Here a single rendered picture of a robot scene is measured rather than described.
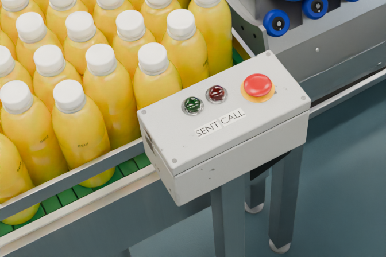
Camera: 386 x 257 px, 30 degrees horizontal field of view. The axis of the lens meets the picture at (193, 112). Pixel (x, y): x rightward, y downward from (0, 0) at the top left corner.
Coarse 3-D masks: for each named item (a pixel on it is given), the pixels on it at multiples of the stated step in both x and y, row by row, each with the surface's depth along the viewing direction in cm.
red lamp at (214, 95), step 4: (212, 88) 91; (216, 88) 91; (220, 88) 91; (208, 92) 91; (212, 92) 91; (216, 92) 91; (220, 92) 91; (224, 92) 91; (212, 96) 91; (216, 96) 91; (220, 96) 91; (224, 96) 91; (216, 100) 91
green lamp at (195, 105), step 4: (192, 96) 91; (184, 100) 91; (188, 100) 90; (192, 100) 90; (196, 100) 90; (184, 104) 90; (188, 104) 90; (192, 104) 90; (196, 104) 90; (200, 104) 91; (184, 108) 91; (188, 108) 90; (192, 108) 90; (196, 108) 90
